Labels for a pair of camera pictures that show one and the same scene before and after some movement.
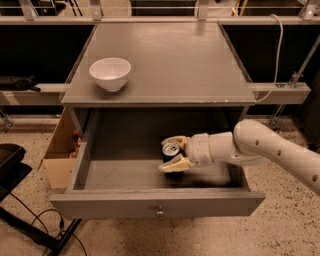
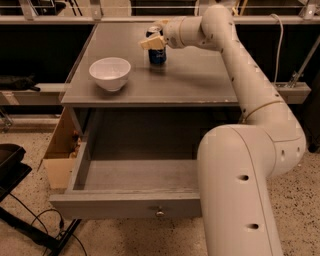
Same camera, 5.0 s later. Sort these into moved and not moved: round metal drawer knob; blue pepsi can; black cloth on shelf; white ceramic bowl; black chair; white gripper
Moved: white gripper; blue pepsi can
Not moved: black chair; white ceramic bowl; black cloth on shelf; round metal drawer knob
